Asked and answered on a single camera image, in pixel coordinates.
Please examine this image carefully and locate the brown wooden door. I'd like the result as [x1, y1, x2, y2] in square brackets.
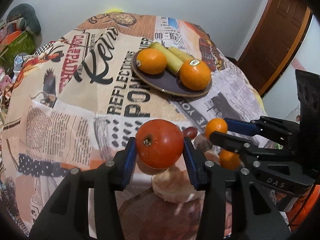
[237, 0, 312, 96]

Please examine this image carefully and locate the green patterned box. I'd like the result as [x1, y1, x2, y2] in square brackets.
[1, 31, 36, 68]

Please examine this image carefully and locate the red grape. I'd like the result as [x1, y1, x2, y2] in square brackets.
[182, 127, 198, 140]

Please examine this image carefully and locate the green banana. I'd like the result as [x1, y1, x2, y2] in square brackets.
[168, 47, 194, 62]
[149, 42, 183, 76]

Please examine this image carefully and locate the small mandarin orange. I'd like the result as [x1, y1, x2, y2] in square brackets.
[136, 48, 167, 75]

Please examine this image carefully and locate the yellow cushion behind table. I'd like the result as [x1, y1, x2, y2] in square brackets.
[104, 8, 124, 14]

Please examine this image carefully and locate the newspaper print tablecloth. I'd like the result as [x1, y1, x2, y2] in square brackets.
[1, 13, 265, 237]

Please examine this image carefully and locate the grey neck pillow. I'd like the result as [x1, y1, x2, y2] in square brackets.
[6, 3, 41, 36]

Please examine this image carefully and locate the large orange with Dole sticker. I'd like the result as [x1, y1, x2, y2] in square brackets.
[179, 59, 211, 91]

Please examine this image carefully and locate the red tomato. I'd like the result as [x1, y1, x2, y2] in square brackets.
[135, 119, 184, 170]

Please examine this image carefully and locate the dark round plate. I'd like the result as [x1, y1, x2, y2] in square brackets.
[131, 51, 212, 98]

